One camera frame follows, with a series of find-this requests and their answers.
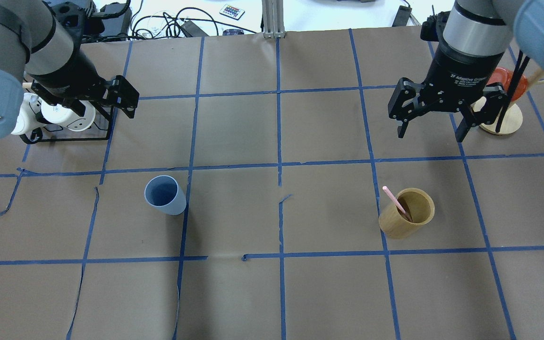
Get blue plastic cup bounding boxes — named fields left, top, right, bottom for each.
left=143, top=175, right=187, bottom=215

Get black power adapter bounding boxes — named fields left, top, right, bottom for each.
left=180, top=21, right=209, bottom=37

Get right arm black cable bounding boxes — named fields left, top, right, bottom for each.
left=495, top=54, right=530, bottom=133

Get pink chopstick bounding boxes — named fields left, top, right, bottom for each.
left=382, top=186, right=412, bottom=222

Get black wire mug rack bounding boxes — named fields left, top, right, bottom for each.
left=19, top=107, right=112, bottom=145

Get remote control with coloured buttons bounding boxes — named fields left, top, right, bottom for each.
left=219, top=4, right=246, bottom=21

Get black power brick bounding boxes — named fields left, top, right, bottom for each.
left=391, top=6, right=412, bottom=26

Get tangled black cables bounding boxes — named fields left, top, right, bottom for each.
left=128, top=0, right=258, bottom=41

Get wooden cup tree stand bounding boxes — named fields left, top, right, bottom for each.
left=473, top=68, right=544, bottom=136

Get red cup on stand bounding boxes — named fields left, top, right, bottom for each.
left=486, top=67, right=529, bottom=102

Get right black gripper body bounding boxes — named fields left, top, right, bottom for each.
left=407, top=76, right=490, bottom=114

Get bamboo holder cup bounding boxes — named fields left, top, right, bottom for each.
left=378, top=187, right=436, bottom=239

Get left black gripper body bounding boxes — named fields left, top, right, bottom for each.
left=32, top=78, right=121, bottom=116

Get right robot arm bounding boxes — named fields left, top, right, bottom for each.
left=387, top=0, right=544, bottom=142

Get aluminium frame post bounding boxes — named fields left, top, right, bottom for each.
left=262, top=0, right=286, bottom=39

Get white mug left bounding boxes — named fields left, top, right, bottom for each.
left=10, top=93, right=47, bottom=136

